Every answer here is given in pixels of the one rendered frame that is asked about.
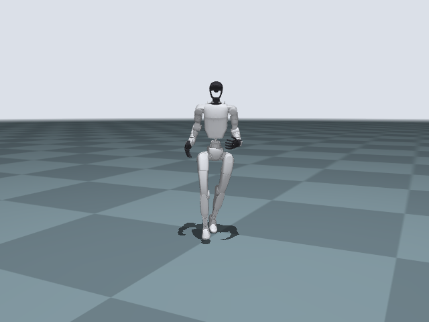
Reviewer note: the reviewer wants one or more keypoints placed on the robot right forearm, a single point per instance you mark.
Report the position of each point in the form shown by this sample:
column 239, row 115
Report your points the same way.
column 193, row 136

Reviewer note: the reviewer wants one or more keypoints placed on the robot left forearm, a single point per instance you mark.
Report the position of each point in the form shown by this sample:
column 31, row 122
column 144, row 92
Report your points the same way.
column 237, row 136

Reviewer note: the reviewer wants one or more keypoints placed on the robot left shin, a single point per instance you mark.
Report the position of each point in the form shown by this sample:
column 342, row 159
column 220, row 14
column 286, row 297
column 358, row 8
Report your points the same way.
column 217, row 203

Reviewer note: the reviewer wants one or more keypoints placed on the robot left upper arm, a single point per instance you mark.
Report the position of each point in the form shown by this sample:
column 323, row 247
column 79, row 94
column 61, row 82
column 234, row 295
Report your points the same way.
column 234, row 118

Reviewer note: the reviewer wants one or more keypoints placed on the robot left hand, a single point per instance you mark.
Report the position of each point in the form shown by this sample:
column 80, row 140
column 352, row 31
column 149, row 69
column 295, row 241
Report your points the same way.
column 235, row 143

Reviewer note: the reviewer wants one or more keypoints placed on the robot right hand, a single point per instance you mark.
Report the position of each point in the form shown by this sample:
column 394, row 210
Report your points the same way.
column 187, row 148

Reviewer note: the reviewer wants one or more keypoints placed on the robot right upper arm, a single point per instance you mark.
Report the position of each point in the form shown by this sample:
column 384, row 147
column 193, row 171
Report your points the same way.
column 198, row 117

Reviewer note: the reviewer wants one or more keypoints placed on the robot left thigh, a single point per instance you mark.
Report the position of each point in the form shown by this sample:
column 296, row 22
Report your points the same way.
column 226, row 171

